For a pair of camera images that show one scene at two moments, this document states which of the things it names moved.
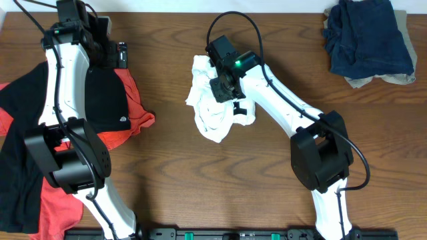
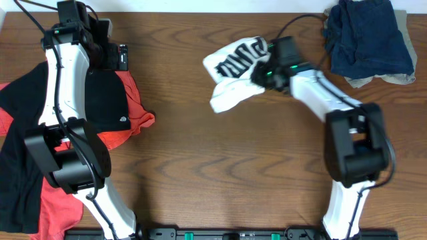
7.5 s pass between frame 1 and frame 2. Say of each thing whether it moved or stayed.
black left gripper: stayed
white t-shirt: moved
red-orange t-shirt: stayed
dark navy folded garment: stayed
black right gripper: moved
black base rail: stayed
